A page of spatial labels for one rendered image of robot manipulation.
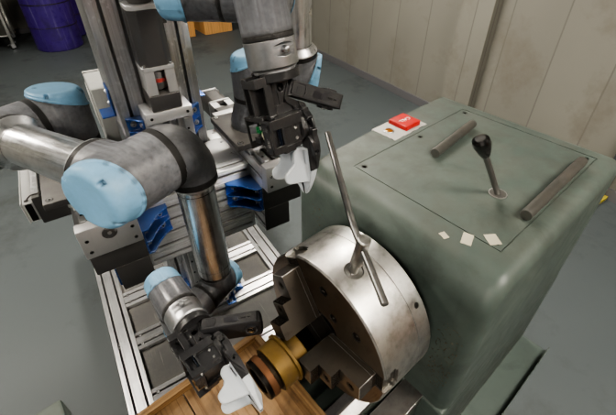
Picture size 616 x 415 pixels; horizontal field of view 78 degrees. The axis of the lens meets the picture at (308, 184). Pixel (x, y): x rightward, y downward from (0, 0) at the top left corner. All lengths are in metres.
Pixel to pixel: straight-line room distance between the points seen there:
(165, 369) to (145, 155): 1.28
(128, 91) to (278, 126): 0.74
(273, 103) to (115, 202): 0.27
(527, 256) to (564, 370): 1.55
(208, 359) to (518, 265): 0.54
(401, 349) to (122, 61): 0.99
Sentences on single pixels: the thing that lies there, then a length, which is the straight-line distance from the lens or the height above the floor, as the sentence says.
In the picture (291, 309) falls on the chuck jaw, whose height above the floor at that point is 1.15.
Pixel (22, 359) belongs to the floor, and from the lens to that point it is 2.39.
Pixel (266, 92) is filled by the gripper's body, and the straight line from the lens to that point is 0.56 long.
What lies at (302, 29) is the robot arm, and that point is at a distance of 1.07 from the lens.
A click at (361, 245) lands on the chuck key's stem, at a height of 1.31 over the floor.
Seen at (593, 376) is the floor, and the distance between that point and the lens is 2.33.
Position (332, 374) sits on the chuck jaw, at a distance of 0.71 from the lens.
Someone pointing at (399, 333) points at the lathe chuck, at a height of 1.17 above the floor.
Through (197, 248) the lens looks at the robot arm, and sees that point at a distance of 0.87.
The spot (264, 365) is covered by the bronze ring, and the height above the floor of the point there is 1.11.
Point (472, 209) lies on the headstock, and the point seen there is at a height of 1.26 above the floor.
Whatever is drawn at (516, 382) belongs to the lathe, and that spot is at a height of 0.54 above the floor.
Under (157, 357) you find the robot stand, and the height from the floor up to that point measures 0.21.
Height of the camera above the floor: 1.74
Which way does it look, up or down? 37 degrees down
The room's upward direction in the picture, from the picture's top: straight up
